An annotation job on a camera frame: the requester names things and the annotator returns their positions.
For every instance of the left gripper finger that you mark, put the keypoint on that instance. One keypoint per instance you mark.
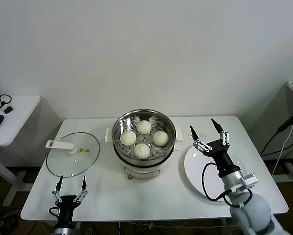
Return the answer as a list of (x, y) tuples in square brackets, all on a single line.
[(83, 183), (59, 183)]

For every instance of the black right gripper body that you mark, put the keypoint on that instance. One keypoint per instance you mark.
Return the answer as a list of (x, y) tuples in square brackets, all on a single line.
[(220, 154)]

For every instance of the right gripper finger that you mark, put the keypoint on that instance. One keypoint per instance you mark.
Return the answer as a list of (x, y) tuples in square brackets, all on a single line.
[(217, 126), (194, 134)]

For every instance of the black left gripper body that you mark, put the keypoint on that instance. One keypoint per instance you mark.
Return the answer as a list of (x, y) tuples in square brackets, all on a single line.
[(65, 203)]

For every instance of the white steamed baozi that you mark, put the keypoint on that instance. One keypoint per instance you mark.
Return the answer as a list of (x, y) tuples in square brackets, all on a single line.
[(128, 137), (141, 151), (143, 126), (160, 138)]

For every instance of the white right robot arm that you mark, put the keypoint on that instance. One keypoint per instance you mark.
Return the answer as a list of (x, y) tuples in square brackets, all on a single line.
[(254, 210)]

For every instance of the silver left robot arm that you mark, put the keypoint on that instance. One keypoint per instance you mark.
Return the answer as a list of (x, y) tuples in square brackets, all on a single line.
[(63, 228)]

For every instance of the stainless steel steamer basket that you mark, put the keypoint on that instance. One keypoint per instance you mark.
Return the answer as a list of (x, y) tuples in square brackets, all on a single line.
[(165, 124)]

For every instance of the dark crumbs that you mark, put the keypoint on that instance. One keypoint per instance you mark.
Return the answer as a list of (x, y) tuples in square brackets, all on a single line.
[(202, 134)]

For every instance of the white round plate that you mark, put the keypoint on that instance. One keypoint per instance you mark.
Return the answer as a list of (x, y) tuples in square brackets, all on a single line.
[(192, 169)]

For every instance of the white electric cooking pot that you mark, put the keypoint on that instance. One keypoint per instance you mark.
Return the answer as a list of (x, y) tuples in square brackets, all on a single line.
[(141, 170)]

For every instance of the white side table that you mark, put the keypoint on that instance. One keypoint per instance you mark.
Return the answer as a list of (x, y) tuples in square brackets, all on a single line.
[(16, 122)]

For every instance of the small black device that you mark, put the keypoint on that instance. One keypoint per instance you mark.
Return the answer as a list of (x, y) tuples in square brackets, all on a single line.
[(8, 109)]

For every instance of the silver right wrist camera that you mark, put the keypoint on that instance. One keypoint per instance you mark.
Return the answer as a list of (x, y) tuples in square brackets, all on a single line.
[(251, 180)]

